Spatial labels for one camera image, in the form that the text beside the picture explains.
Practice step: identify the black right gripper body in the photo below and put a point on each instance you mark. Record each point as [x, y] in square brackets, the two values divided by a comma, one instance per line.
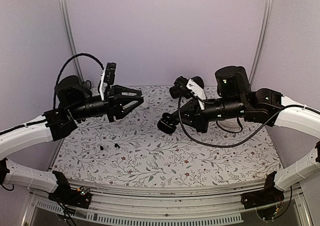
[230, 108]

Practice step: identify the aluminium front rail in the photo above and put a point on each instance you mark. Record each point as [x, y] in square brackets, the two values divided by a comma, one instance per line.
[179, 206]

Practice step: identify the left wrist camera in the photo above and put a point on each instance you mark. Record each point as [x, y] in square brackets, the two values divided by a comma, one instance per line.
[108, 76]

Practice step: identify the beige round plate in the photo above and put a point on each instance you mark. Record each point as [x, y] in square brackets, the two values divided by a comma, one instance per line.
[230, 124]

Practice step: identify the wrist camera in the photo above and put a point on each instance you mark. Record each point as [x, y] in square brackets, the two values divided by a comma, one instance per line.
[197, 93]
[108, 76]

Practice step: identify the black round earbud case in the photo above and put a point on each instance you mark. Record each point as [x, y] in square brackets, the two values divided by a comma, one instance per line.
[167, 124]

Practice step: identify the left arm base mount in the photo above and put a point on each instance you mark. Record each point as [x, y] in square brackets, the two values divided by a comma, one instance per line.
[65, 195]

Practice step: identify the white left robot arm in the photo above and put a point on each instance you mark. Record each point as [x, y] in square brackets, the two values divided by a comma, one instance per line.
[51, 126]

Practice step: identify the aluminium frame post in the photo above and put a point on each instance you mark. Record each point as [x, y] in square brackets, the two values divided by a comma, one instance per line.
[261, 40]
[67, 26]

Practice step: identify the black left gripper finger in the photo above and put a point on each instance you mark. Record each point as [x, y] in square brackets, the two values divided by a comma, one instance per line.
[121, 91]
[126, 104]

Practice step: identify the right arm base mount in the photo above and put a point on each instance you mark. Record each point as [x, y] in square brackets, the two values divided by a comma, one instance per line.
[269, 194]

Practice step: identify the left aluminium frame post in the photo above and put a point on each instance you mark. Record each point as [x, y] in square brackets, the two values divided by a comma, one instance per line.
[67, 26]

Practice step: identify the grey mug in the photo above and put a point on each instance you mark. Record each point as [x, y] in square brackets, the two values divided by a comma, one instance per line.
[87, 84]

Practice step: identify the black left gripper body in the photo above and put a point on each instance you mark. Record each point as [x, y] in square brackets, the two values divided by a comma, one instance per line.
[80, 111]

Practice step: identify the floral patterned table mat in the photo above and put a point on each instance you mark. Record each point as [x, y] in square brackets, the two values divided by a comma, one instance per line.
[147, 157]

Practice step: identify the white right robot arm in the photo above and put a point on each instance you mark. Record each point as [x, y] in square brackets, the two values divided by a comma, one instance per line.
[271, 108]

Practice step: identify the right aluminium frame post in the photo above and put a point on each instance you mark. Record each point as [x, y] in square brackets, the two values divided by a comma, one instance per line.
[261, 40]

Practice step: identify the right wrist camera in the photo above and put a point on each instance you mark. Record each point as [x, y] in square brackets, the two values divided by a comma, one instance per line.
[197, 93]

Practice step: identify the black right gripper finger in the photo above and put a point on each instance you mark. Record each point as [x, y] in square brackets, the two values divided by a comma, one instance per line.
[187, 110]
[198, 125]

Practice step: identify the black cylindrical speaker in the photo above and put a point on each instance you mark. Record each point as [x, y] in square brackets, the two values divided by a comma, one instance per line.
[180, 86]

